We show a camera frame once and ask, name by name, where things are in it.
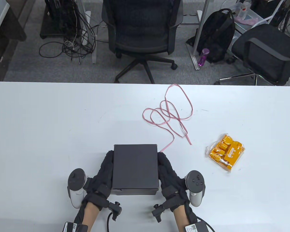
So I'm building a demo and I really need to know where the white desk leg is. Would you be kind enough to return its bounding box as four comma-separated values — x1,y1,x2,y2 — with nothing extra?
77,0,97,64
181,0,212,71

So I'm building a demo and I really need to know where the clear plastic bin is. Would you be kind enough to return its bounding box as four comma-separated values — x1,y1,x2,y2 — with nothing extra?
233,0,267,27

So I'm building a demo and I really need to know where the grey left hand controller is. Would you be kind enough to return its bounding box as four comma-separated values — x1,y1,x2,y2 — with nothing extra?
67,168,88,209

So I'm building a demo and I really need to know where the tangle of black cables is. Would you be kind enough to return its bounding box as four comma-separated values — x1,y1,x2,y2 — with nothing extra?
39,0,97,65

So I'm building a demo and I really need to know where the purple water bottle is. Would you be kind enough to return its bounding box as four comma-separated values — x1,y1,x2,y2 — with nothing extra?
198,48,210,67

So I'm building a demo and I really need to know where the dark desk with white top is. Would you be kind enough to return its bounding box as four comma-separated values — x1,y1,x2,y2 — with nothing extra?
0,0,27,81

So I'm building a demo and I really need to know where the orange toy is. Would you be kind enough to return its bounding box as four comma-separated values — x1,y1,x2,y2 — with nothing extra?
205,133,246,172

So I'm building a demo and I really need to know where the black gift box lid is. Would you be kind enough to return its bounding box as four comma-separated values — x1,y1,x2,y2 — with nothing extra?
112,144,159,191

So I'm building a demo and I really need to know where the black computer tower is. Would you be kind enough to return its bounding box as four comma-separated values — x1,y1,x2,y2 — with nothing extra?
40,0,82,39

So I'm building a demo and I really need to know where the person's right forearm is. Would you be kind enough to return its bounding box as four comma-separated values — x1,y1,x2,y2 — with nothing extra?
172,203,198,232

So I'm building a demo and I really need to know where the white power strip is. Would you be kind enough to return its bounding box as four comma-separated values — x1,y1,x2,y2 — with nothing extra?
82,11,91,45

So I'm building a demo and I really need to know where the person's left hand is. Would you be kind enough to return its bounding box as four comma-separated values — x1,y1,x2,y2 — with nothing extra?
82,150,115,210

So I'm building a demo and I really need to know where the black left wrist bracket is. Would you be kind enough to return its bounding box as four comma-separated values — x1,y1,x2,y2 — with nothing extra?
108,201,122,221

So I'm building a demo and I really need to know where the pink bow ribbon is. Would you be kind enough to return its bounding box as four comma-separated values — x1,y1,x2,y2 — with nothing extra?
142,84,193,152

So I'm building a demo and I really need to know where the black chair with chrome base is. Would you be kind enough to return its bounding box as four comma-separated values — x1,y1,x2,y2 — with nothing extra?
214,24,290,86

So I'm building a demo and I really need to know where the grey right hand controller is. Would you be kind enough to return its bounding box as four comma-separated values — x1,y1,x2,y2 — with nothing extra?
184,170,206,207

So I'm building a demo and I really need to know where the person's right hand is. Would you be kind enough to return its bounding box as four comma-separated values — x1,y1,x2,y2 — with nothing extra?
157,152,191,213

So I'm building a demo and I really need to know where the pink cloth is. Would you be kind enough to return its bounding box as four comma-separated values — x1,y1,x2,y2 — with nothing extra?
237,17,259,26

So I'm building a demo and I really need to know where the black wrist bracket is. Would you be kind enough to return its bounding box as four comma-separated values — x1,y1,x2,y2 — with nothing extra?
108,201,122,221
152,204,167,223

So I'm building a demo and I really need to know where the black right wrist bracket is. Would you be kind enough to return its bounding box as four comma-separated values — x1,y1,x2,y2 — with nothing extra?
152,204,167,223

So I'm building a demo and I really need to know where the black backpack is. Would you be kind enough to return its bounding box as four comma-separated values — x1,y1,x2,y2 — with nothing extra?
186,9,236,64

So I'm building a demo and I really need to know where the black gift box base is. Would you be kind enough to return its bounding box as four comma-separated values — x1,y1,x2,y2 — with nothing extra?
111,190,158,196

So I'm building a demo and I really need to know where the grey hand controller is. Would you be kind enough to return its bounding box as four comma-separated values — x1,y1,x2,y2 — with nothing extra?
67,168,88,209
184,170,206,207

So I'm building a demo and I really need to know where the person's left forearm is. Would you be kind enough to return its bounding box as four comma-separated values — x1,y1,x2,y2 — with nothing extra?
74,202,102,232

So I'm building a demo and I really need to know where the black mesh office chair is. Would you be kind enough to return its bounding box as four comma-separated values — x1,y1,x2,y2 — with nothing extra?
101,0,183,84

